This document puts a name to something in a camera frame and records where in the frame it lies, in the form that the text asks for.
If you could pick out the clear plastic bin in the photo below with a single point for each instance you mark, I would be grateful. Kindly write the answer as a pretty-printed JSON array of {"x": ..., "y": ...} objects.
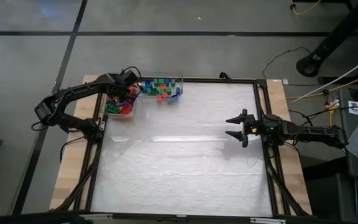
[
  {"x": 179, "y": 77},
  {"x": 117, "y": 116}
]

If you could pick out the black aluminium table frame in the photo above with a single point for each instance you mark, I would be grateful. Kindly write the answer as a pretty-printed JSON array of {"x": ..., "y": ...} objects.
[{"x": 204, "y": 80}]

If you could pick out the small orange block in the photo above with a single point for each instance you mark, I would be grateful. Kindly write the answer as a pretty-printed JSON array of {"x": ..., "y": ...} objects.
[{"x": 163, "y": 86}]

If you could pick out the long red block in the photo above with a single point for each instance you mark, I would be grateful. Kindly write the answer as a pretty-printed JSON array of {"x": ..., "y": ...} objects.
[{"x": 125, "y": 109}]

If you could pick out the white table cover sheet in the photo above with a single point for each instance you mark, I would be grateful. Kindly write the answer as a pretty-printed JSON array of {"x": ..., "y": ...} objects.
[{"x": 182, "y": 171}]

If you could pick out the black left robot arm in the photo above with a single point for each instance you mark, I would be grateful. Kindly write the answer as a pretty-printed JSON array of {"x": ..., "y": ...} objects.
[{"x": 73, "y": 91}]

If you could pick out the small green block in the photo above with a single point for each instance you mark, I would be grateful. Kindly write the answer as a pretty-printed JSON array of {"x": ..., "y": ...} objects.
[
  {"x": 161, "y": 81},
  {"x": 149, "y": 91},
  {"x": 156, "y": 81},
  {"x": 168, "y": 90},
  {"x": 173, "y": 82},
  {"x": 155, "y": 91},
  {"x": 161, "y": 92}
]

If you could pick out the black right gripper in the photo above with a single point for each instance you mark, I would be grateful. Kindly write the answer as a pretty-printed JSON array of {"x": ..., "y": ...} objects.
[{"x": 263, "y": 128}]

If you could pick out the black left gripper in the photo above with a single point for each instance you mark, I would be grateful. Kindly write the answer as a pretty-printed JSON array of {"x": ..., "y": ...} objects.
[{"x": 124, "y": 84}]

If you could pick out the black clamp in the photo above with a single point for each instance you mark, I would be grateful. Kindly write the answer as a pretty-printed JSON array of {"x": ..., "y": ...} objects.
[{"x": 224, "y": 75}]

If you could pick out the small red block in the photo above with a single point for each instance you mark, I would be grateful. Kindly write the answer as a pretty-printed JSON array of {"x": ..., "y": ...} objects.
[
  {"x": 165, "y": 95},
  {"x": 159, "y": 97}
]

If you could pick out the long green block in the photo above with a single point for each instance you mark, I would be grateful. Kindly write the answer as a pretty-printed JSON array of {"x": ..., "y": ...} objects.
[{"x": 112, "y": 108}]

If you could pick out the small white box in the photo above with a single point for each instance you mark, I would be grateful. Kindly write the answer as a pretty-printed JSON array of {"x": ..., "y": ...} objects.
[{"x": 285, "y": 81}]

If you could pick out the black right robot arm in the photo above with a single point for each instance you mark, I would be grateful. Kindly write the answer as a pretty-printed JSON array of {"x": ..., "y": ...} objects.
[{"x": 315, "y": 132}]

